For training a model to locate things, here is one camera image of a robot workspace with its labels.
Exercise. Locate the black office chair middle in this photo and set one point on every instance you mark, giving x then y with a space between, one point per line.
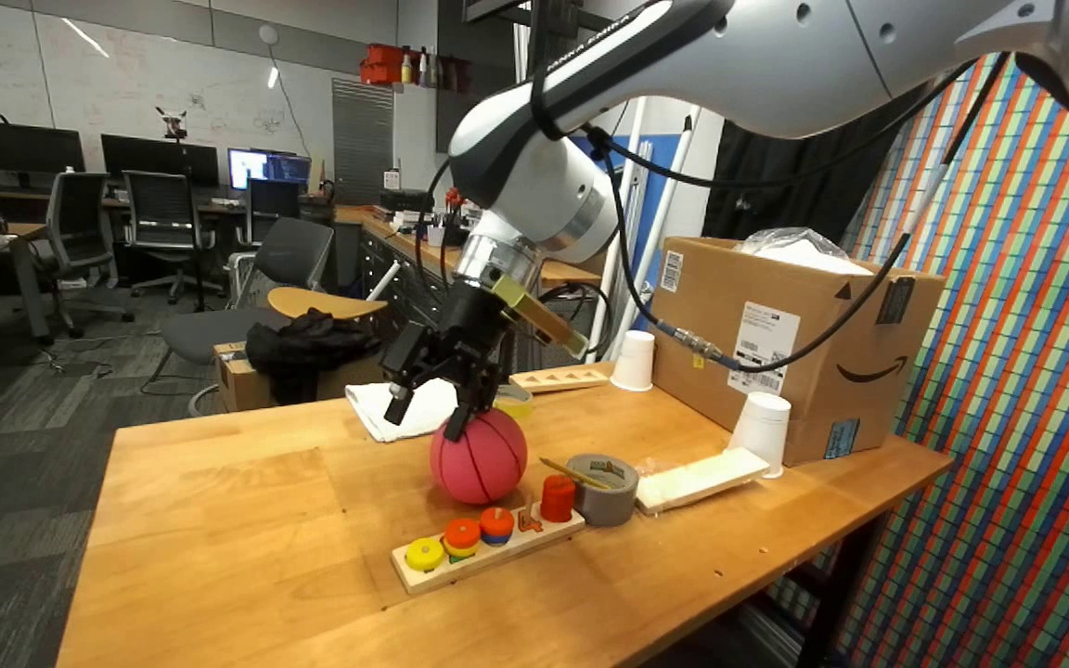
165 222

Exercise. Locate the grey office chair left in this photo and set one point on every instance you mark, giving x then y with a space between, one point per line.
82 254

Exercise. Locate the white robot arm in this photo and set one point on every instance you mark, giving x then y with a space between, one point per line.
778 68

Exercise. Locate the white cup at back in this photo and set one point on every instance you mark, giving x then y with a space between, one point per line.
634 361

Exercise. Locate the pink mini basketball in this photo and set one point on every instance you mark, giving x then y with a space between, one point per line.
481 465

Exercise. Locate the grey duct tape roll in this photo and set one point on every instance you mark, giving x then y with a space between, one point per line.
605 489

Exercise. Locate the wooden block with holes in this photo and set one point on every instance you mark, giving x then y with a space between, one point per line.
550 379

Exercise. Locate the wooden peg board base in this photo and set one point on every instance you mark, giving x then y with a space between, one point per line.
472 543

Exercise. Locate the cardboard shipping box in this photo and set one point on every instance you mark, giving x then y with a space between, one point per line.
831 351

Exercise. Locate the plastic bag on box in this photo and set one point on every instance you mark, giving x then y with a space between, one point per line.
798 247

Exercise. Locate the round wooden stool top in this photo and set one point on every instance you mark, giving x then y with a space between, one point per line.
292 304

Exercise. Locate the white flat block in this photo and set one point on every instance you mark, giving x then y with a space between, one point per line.
700 481

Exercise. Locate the white paper sheet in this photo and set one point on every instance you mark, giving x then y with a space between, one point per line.
429 409

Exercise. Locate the red cylinder peg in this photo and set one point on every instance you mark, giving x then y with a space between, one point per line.
556 499

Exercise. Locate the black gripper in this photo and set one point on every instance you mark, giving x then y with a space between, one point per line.
459 341

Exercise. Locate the colourful striped cloth panel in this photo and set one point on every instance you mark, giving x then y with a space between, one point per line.
972 575

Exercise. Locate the black backpack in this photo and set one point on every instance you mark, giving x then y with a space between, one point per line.
299 353

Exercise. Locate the wooden workbench in back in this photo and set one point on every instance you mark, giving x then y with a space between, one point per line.
397 252

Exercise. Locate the black hanging cloth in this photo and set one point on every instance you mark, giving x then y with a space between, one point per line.
795 183

